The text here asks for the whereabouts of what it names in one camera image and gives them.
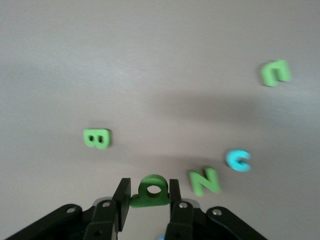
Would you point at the green letter U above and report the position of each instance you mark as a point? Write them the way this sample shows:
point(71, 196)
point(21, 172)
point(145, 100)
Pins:
point(267, 75)

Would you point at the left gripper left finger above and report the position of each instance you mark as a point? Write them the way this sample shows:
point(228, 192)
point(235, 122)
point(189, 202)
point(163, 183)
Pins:
point(105, 220)

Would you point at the green letter P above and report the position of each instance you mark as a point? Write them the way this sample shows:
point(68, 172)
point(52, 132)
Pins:
point(143, 197)

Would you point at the green letter N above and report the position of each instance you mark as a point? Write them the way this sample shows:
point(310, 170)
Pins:
point(203, 183)

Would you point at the teal letter C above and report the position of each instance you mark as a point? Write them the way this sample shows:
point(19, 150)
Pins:
point(231, 160)

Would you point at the green letter B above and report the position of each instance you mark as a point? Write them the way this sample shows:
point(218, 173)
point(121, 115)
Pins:
point(106, 140)

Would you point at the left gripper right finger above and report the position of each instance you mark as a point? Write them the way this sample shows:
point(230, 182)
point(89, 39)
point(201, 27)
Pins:
point(185, 222)

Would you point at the blue letter O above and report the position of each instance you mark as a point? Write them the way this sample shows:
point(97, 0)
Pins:
point(160, 238)

